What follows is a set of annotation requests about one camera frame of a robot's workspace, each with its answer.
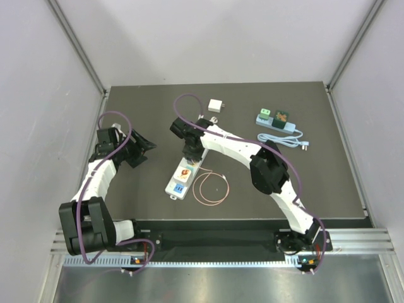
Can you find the slotted cable duct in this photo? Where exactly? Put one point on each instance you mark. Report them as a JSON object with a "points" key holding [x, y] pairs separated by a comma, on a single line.
{"points": [[129, 261]]}

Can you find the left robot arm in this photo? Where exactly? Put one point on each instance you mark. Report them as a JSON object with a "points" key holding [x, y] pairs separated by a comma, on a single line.
{"points": [[85, 220]]}

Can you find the white cube socket adapter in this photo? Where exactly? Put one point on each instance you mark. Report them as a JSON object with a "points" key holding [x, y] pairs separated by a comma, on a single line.
{"points": [[182, 174]]}

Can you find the white multicolour power strip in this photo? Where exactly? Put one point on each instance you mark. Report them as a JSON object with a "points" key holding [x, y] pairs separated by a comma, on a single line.
{"points": [[177, 190]]}

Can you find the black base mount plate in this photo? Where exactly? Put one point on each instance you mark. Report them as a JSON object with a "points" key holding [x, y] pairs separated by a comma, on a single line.
{"points": [[222, 240]]}

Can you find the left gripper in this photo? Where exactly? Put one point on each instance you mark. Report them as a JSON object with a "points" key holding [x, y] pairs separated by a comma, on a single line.
{"points": [[138, 157]]}

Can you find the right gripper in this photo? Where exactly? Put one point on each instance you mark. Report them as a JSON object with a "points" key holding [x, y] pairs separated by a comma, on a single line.
{"points": [[189, 156]]}

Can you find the white charger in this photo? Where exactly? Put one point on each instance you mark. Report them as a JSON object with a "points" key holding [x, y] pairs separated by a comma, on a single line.
{"points": [[215, 105]]}

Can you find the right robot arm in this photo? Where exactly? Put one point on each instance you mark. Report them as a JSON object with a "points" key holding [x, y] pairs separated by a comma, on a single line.
{"points": [[268, 169]]}

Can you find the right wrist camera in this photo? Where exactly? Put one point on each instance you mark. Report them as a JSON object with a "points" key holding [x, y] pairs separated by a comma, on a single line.
{"points": [[213, 119]]}

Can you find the light green usb charger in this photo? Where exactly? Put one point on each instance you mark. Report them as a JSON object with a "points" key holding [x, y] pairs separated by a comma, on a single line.
{"points": [[264, 114]]}

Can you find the dark green cube adapter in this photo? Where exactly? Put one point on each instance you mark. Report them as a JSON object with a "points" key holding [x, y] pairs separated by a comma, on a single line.
{"points": [[280, 119]]}

